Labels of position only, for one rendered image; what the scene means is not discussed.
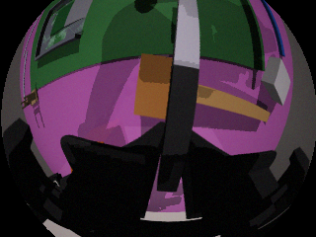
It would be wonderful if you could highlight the dark green flat mat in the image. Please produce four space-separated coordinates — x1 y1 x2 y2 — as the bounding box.
29 0 256 92

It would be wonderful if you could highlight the blue long thin bar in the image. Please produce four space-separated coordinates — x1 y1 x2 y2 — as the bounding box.
261 0 285 56

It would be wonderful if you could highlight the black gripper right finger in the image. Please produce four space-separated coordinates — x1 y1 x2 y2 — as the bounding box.
182 131 277 220

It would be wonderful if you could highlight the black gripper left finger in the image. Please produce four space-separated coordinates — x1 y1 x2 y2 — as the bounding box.
60 121 165 218

